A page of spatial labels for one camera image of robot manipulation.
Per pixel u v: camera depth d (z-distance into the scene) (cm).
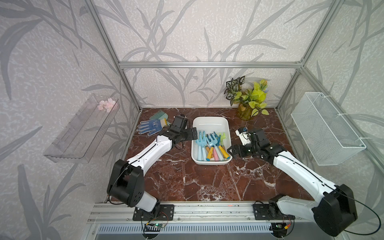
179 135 64
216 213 75
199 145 96
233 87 104
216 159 91
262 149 60
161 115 115
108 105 77
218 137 101
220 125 106
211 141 96
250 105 94
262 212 73
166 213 73
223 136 102
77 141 65
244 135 72
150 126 109
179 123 66
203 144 96
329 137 61
